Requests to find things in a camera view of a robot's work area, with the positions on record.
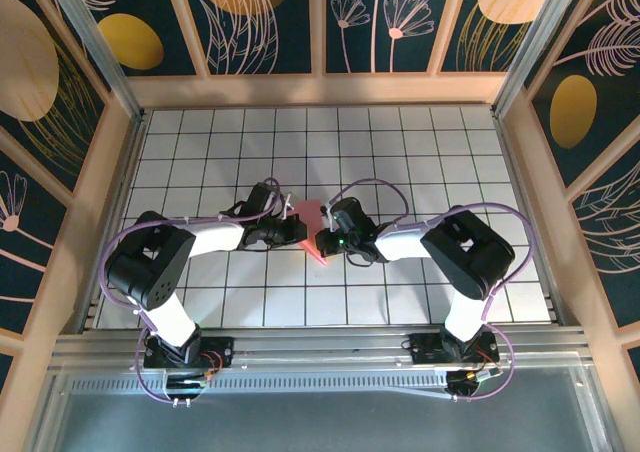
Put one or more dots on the pink cloth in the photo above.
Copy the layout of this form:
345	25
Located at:
309	212

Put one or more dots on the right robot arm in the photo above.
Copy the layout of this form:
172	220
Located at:
400	242

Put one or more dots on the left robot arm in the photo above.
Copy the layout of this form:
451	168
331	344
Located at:
215	237

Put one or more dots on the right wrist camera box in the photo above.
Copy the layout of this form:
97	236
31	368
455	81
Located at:
350	214

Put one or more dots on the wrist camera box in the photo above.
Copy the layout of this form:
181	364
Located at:
350	214
262	199

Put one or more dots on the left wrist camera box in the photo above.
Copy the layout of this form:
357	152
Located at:
262	199

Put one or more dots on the long aluminium base rail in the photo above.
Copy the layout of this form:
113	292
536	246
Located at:
325	344

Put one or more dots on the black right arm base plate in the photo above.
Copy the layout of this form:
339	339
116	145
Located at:
425	352

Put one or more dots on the aluminium side rail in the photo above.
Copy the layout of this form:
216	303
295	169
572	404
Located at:
527	212
122	197

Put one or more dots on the aluminium corner post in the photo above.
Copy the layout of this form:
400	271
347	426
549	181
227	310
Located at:
100	47
540	37

